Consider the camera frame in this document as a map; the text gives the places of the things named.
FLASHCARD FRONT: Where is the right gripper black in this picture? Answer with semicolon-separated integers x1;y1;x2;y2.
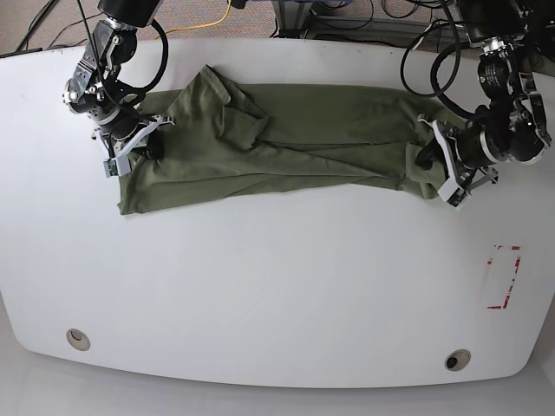
93;113;175;162

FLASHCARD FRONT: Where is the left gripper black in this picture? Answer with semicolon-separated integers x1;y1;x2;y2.
415;114;499;191

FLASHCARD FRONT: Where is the olive green t-shirt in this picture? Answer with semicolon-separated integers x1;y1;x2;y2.
118;67;462;215

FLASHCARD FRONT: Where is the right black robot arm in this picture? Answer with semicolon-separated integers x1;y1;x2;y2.
62;1;169;158

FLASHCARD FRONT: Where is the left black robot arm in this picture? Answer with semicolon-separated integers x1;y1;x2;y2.
416;1;554;200

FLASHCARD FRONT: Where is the red tape rectangle marking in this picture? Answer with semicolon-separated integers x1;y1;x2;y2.
482;245;521;310

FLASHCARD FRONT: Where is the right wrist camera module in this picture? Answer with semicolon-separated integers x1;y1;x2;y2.
103;156;131;178

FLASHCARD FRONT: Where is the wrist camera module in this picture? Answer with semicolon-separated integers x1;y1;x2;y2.
437;180;470;209
103;156;131;178

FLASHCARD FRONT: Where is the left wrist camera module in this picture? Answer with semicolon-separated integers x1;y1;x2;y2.
437;180;470;209

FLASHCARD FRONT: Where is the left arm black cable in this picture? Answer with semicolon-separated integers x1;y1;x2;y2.
399;0;473;118

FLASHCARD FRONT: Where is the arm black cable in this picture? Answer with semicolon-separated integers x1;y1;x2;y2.
399;0;473;118
75;0;169;107

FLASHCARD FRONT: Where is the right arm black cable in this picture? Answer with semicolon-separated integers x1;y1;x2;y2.
75;0;169;107

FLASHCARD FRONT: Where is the yellow cable on floor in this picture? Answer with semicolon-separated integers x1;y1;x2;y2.
166;0;232;36

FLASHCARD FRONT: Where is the grey aluminium frame rail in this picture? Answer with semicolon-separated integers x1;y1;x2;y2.
271;1;459;48

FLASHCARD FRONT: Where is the left table cable grommet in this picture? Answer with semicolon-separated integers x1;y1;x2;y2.
66;328;91;352

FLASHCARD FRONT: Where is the table cable grommet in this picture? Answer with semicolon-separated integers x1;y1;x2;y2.
444;349;472;372
66;328;91;352

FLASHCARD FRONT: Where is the right table cable grommet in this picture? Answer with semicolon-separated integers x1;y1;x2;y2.
444;349;472;372

